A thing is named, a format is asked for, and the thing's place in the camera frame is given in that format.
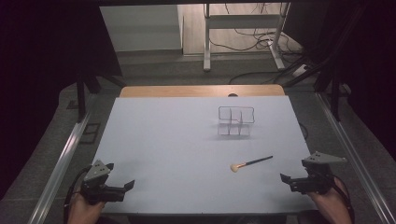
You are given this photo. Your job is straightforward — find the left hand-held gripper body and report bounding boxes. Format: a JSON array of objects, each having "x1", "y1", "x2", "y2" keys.
[{"x1": 81, "y1": 160, "x2": 128, "y2": 205}]

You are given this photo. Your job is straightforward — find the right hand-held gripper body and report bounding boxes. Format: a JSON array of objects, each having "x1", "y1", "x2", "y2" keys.
[{"x1": 289, "y1": 150, "x2": 348, "y2": 196}]

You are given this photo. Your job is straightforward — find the blue-handled makeup brush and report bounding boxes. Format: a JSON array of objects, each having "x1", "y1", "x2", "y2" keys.
[{"x1": 229, "y1": 155, "x2": 275, "y2": 173}]

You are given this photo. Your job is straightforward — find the clear acrylic compartment organizer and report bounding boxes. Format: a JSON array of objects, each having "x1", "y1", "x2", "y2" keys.
[{"x1": 217, "y1": 105, "x2": 256, "y2": 137}]

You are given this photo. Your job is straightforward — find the person's right hand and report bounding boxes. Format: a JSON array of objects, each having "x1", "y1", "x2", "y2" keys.
[{"x1": 306, "y1": 177, "x2": 353, "y2": 224}]

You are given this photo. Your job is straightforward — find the person's left hand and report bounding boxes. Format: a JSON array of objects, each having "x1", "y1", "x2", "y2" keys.
[{"x1": 66, "y1": 193, "x2": 106, "y2": 224}]

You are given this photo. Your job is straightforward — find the black floor socket plate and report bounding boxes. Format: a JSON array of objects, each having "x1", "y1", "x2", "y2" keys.
[{"x1": 79, "y1": 122, "x2": 102, "y2": 145}]

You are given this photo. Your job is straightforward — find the black metal stand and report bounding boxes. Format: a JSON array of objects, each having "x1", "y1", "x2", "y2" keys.
[
  {"x1": 75, "y1": 62, "x2": 128, "y2": 123},
  {"x1": 282, "y1": 5, "x2": 370, "y2": 123}
]

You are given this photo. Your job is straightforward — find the white power strip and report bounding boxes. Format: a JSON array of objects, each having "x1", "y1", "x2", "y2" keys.
[{"x1": 291, "y1": 63, "x2": 310, "y2": 78}]

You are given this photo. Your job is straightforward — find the white cabinet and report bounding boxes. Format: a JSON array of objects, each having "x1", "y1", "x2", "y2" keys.
[{"x1": 99, "y1": 4, "x2": 184, "y2": 53}]

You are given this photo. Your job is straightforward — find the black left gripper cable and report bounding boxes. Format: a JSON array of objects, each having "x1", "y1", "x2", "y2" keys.
[{"x1": 63, "y1": 165, "x2": 93, "y2": 224}]

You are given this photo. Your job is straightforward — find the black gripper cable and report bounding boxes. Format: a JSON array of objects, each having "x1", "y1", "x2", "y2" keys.
[
  {"x1": 332, "y1": 175, "x2": 356, "y2": 224},
  {"x1": 63, "y1": 165, "x2": 93, "y2": 224}
]

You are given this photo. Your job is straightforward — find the thin black cable beside table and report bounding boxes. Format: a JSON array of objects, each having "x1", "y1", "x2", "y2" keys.
[{"x1": 298, "y1": 122, "x2": 310, "y2": 141}]

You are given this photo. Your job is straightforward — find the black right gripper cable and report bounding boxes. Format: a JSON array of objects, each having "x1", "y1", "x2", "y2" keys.
[{"x1": 332, "y1": 175, "x2": 356, "y2": 224}]

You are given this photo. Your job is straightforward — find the aluminium rail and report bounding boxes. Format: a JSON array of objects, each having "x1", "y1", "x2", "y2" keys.
[
  {"x1": 315, "y1": 92, "x2": 396, "y2": 224},
  {"x1": 27, "y1": 111, "x2": 95, "y2": 224}
]

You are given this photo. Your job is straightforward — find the black floor cables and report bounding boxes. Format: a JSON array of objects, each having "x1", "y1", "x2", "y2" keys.
[{"x1": 207, "y1": 3, "x2": 309, "y2": 86}]

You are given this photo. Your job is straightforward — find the white metal desk frame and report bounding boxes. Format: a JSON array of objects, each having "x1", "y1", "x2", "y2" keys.
[{"x1": 203, "y1": 2, "x2": 291, "y2": 73}]

